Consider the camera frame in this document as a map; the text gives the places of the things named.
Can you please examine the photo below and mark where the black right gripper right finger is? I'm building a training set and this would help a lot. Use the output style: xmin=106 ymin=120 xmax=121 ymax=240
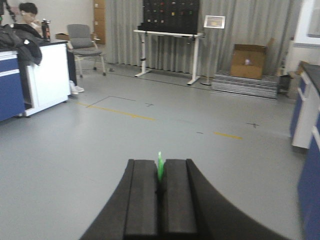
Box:
xmin=161 ymin=159 xmax=285 ymax=240

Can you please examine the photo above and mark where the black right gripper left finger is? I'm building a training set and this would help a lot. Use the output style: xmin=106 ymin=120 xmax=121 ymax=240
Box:
xmin=81 ymin=159 xmax=159 ymax=240

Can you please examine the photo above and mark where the green plastic spoon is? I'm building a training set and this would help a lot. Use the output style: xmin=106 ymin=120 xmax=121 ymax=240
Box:
xmin=157 ymin=151 xmax=165 ymax=183

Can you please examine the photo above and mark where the blue white cabinet right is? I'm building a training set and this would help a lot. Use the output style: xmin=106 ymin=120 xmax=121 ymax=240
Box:
xmin=289 ymin=63 xmax=320 ymax=240

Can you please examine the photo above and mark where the open cardboard box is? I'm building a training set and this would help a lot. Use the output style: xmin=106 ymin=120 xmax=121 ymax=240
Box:
xmin=229 ymin=37 xmax=275 ymax=79

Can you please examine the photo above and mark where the white blue lab counter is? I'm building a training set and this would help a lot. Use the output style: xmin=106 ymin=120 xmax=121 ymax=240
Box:
xmin=0 ymin=40 xmax=71 ymax=121

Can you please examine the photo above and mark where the white standing desk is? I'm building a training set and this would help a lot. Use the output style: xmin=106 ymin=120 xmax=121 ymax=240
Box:
xmin=133 ymin=29 xmax=205 ymax=86

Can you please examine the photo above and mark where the grey office chair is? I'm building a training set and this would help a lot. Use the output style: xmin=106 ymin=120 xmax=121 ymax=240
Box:
xmin=67 ymin=24 xmax=106 ymax=78

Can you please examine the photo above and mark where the tablet display on stand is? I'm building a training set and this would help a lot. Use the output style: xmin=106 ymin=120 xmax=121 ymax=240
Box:
xmin=202 ymin=15 xmax=225 ymax=86

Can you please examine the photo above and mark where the black pegboard panel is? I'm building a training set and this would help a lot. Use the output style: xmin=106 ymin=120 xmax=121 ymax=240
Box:
xmin=137 ymin=0 xmax=200 ymax=35

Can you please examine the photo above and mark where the black jacket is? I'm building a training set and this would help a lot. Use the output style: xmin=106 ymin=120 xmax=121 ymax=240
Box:
xmin=0 ymin=23 xmax=44 ymax=66

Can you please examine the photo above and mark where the dark water bottle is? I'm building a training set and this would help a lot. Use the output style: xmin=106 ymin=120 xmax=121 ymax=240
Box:
xmin=41 ymin=19 xmax=51 ymax=42

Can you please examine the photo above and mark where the seated person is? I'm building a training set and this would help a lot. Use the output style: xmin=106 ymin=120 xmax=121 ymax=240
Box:
xmin=18 ymin=2 xmax=85 ymax=95

